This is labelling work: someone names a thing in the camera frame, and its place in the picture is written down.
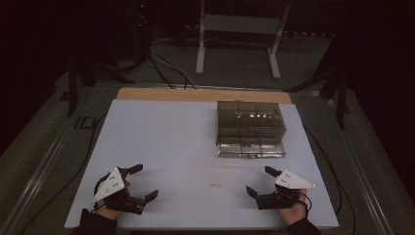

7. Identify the white table board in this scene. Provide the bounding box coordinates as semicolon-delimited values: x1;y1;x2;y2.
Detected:
64;99;340;230

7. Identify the person's right hand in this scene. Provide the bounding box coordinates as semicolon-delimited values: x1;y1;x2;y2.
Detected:
275;184;309;227

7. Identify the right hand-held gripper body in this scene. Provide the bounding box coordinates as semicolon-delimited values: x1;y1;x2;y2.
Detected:
255;168;317;211

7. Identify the dark device with red light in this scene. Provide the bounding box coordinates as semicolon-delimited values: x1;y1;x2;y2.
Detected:
131;0;153;62

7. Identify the metal floor rail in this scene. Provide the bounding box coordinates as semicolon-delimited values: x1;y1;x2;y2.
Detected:
326;97;397;235
0;112;86;235

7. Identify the grey metal stand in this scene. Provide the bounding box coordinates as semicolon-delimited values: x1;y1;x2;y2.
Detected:
195;0;292;80

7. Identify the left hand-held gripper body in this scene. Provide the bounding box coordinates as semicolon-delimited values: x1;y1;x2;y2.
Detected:
92;166;147;215

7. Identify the bundle of floor cables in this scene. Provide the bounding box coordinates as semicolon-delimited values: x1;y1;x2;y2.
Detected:
147;43;198;90

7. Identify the black tripod stand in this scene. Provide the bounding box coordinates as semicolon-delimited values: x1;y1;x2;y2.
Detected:
66;53;135;118
283;63;352;130

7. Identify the clear plastic drawer box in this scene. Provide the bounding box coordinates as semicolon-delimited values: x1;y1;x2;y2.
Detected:
215;100;288;160

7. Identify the black floor cable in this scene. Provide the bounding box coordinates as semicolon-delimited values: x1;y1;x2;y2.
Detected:
19;112;110;235
302;125;357;235

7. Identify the person's left hand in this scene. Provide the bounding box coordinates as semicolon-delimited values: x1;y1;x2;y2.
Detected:
94;177;132;221

